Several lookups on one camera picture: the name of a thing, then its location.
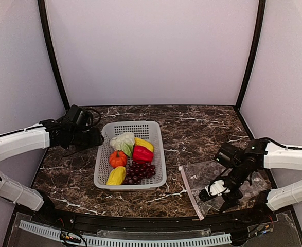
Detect black frame post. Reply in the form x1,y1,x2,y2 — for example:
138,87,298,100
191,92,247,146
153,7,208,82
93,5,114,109
38,0,70,111
235,0,267,112

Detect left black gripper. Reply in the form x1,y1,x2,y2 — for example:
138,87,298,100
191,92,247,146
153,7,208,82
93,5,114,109
69,127,104,151

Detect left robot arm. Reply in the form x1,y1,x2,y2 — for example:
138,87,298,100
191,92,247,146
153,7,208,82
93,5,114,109
0,105,104,224

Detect dark red toy grapes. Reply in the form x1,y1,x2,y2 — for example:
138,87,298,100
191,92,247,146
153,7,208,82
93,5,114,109
123,161,156,185

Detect yellow toy fruit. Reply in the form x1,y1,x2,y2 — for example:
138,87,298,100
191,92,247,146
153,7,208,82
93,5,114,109
106,166,126,186
135,137,154,152

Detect white toy cauliflower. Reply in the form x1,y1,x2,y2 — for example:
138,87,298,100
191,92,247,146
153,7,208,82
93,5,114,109
110,132,135,157

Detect white slotted cable duct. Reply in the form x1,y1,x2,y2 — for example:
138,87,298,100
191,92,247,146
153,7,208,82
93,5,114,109
19,220,232,246

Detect orange toy pumpkin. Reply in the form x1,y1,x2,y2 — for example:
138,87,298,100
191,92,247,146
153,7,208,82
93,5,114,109
109,151,128,168

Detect clear zip top bag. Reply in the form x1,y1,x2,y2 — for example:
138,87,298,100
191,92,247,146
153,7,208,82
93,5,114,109
179,161,269,220

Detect red toy bell pepper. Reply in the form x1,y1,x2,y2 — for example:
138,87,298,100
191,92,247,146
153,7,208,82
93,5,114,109
132,146,154,164

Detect right black frame post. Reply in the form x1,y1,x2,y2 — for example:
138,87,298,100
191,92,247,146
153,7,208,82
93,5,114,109
235,0,267,112

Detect left black frame post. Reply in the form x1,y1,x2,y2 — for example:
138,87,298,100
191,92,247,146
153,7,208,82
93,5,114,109
38,0,70,111

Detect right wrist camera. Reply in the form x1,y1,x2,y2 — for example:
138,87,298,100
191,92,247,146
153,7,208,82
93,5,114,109
199,180,230,202

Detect black front rail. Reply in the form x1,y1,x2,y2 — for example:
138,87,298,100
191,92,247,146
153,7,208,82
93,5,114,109
54,208,271,233

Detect white plastic basket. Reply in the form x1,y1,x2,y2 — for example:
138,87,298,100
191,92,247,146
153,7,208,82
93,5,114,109
94,121,167,191

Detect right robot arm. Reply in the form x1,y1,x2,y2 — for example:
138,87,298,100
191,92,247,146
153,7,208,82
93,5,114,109
216,137,302,223

